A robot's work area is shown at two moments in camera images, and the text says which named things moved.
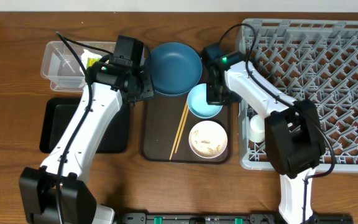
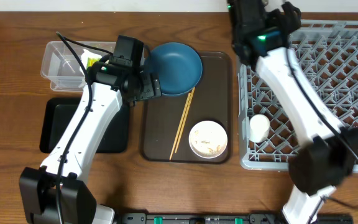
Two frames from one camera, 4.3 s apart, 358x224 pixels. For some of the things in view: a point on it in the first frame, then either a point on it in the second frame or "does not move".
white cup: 257,129 does not move
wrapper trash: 86,54 does not move
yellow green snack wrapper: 90,61 does not move
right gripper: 214,94 → 291,13
